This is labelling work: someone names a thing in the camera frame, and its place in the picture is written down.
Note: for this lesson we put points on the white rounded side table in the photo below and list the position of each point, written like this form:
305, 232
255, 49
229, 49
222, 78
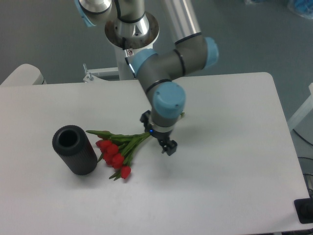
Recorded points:
24, 75

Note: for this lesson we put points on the black box at table edge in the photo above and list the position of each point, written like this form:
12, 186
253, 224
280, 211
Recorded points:
304, 210

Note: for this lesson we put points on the black ribbed cylindrical vase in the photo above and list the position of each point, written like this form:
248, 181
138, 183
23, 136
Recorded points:
74, 148

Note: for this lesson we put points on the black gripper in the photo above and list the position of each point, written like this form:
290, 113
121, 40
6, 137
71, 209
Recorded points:
168, 146

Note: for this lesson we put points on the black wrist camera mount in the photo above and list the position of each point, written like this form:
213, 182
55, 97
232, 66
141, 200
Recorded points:
145, 120

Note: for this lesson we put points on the white furniture piece right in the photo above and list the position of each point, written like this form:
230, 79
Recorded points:
302, 111

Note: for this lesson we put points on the blue plastic bag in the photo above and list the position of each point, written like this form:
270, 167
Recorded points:
303, 8

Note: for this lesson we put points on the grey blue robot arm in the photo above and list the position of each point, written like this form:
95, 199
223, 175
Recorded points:
157, 73

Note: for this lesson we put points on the white pedestal base frame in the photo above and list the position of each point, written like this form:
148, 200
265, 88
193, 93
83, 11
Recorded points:
106, 74

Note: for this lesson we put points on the red tulip bouquet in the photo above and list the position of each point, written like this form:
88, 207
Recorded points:
118, 150

